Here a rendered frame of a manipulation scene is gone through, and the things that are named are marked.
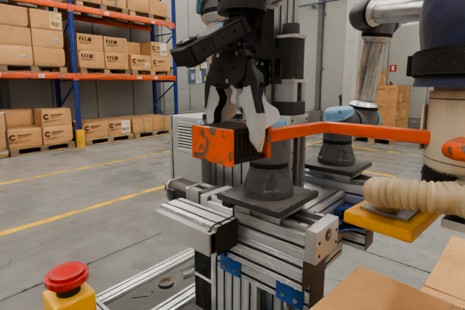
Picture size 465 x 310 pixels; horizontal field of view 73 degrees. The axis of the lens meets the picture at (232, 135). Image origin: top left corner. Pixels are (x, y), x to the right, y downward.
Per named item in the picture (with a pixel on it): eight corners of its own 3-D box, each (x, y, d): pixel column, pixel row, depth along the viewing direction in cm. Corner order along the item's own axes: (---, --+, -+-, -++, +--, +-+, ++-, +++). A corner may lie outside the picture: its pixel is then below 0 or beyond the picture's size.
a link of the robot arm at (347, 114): (315, 138, 134) (317, 106, 131) (338, 135, 140) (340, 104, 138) (338, 142, 123) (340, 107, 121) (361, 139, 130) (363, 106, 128)
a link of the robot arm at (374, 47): (335, 133, 140) (356, 0, 125) (358, 130, 147) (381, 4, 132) (357, 140, 130) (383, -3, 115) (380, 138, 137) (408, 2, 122)
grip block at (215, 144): (230, 167, 42) (230, 130, 41) (192, 157, 48) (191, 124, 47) (271, 158, 47) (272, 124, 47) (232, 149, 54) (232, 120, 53)
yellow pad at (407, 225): (411, 245, 42) (414, 210, 42) (342, 222, 50) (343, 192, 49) (469, 189, 65) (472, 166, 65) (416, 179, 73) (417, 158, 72)
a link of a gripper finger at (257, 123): (295, 142, 45) (277, 82, 47) (268, 148, 41) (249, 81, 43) (279, 148, 48) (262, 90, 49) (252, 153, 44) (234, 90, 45)
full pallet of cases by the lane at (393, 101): (393, 144, 721) (400, 66, 693) (349, 140, 787) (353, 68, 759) (407, 138, 811) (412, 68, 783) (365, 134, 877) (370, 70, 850)
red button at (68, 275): (53, 311, 51) (51, 288, 50) (40, 291, 56) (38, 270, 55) (97, 290, 56) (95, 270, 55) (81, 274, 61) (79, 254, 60)
